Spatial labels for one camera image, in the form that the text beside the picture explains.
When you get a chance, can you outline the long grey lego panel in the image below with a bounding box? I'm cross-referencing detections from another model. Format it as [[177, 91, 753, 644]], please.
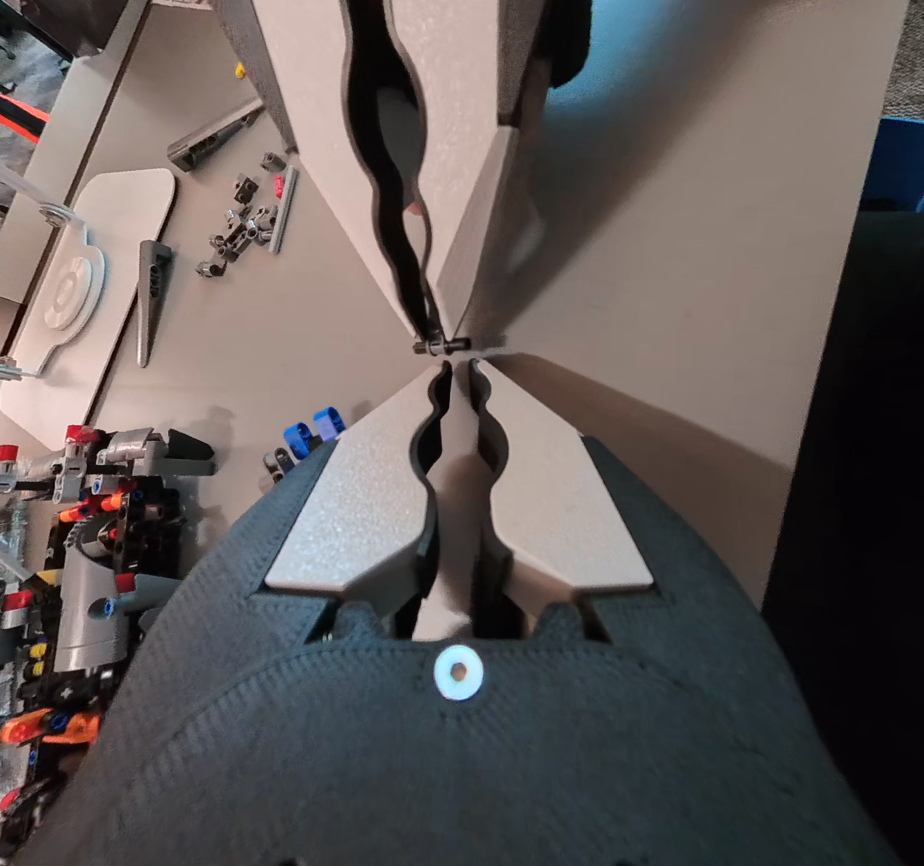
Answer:
[[167, 103, 265, 173]]

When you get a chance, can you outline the partly built lego model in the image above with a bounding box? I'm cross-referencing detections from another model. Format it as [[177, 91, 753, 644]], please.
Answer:
[[0, 424, 218, 849]]

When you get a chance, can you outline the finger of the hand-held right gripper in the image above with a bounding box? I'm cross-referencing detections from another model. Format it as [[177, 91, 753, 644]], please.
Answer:
[[383, 0, 522, 346], [237, 0, 434, 342]]

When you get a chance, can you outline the person's dark clothing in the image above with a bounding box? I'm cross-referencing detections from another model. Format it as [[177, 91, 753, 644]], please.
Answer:
[[761, 209, 924, 866]]

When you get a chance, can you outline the thin grey lego beam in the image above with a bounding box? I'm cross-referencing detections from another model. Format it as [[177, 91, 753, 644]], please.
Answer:
[[269, 165, 300, 255]]

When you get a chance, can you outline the cluster of small dark lego pieces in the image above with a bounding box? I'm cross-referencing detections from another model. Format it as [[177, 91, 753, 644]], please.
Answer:
[[195, 151, 284, 279]]

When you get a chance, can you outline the white flat board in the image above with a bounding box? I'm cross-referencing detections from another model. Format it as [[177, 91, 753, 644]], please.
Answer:
[[0, 168, 177, 450]]

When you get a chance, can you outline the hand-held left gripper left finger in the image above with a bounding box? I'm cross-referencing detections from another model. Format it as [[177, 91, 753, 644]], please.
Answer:
[[264, 359, 454, 625]]

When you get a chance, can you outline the grey wedge lego panel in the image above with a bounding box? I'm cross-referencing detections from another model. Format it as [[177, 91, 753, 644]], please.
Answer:
[[135, 239, 174, 368]]

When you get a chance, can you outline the white round stand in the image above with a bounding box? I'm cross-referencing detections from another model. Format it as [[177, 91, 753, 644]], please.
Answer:
[[38, 244, 107, 351]]

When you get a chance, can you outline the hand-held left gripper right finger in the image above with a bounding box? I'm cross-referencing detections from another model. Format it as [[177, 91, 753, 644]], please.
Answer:
[[468, 358, 655, 625]]

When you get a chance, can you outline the blue plastic object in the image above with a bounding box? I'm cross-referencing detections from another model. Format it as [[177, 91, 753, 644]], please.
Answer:
[[861, 117, 924, 214]]

